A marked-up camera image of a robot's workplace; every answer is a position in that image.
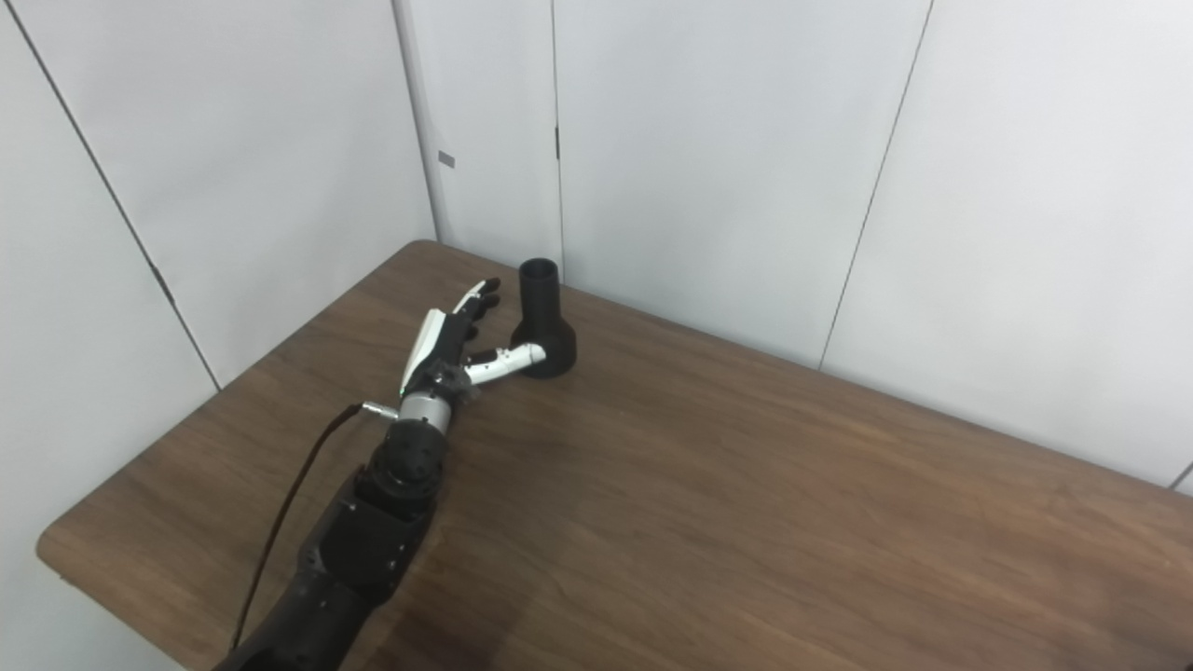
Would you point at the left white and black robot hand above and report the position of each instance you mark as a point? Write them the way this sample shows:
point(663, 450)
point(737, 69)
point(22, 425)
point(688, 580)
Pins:
point(436, 359)

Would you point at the black flared nozzle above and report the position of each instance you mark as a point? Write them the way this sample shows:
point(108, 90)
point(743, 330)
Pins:
point(542, 312)

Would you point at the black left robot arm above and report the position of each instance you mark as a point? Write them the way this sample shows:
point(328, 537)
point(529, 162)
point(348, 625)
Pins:
point(363, 540)

